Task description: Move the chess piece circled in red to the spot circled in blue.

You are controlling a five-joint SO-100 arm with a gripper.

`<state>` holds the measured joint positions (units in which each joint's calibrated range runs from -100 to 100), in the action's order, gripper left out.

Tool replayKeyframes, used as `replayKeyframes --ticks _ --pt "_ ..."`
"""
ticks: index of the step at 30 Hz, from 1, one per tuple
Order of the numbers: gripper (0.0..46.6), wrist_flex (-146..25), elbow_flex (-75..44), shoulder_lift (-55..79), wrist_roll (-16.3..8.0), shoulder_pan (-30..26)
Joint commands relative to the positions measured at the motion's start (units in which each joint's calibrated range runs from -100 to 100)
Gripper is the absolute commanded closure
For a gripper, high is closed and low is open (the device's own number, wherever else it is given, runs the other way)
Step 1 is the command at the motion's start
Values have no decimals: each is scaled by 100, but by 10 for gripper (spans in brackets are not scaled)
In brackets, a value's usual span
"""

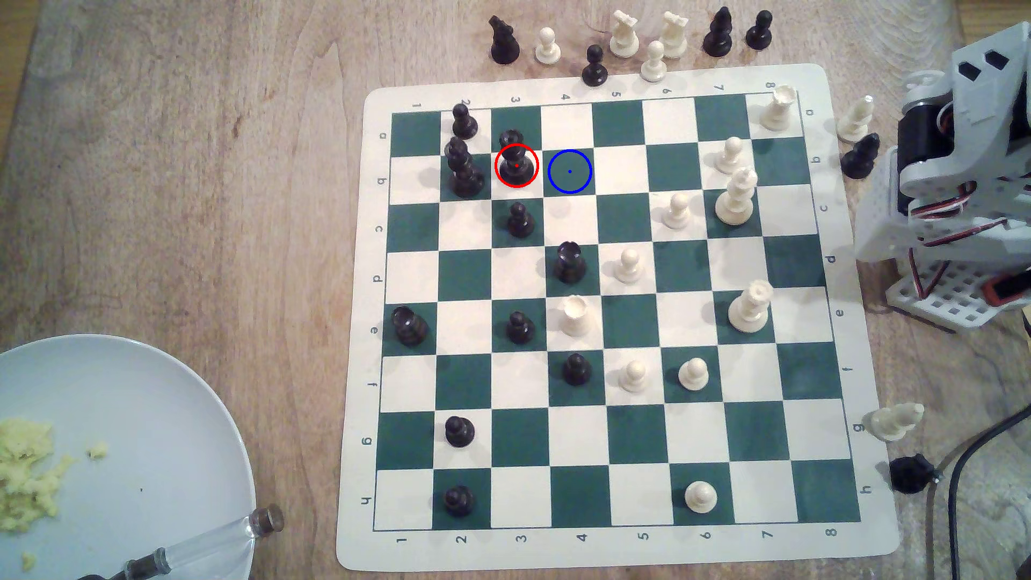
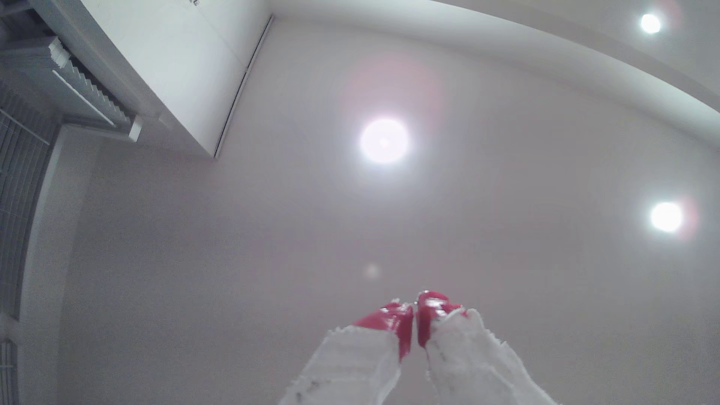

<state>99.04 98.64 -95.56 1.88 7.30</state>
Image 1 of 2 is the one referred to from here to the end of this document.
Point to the black rook chess piece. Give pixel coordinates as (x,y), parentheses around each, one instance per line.
(569,266)
(515,167)

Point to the white printed robot arm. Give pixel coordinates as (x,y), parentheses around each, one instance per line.
(987,121)

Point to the black pawn chess piece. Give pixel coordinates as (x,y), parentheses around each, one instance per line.
(576,370)
(464,125)
(759,34)
(520,223)
(459,433)
(520,330)
(594,71)
(459,503)

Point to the white rook chess piece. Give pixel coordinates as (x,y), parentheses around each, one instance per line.
(778,113)
(575,319)

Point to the white pawn chess piece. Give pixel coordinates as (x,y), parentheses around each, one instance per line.
(629,267)
(548,50)
(634,378)
(653,66)
(693,375)
(677,213)
(730,157)
(701,499)

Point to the green white chess board mat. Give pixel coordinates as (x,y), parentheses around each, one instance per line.
(628,435)

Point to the white queen chess piece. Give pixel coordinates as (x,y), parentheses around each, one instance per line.
(749,312)

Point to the black knight chess piece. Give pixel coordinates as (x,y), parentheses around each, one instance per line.
(504,47)
(912,475)

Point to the white knight chess piece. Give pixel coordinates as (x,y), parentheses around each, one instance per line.
(674,40)
(892,423)
(623,39)

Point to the black bishop chess piece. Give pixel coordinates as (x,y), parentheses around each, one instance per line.
(718,39)
(859,159)

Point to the white bishop chess piece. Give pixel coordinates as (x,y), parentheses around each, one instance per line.
(854,122)

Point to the black rook left edge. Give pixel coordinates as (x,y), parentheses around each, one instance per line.
(411,329)

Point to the white bishop on c7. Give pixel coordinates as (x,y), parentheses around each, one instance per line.
(734,205)

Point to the pale blue plate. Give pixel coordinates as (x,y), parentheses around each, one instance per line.
(153,419)

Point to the small yellow food crumb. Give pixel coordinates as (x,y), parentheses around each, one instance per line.
(97,450)
(28,561)

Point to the red black clamp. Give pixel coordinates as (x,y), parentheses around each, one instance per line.
(1011,291)

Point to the yellow food clump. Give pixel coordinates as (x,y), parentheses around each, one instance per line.
(24,475)

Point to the white grid base plate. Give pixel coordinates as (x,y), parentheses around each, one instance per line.
(958,302)

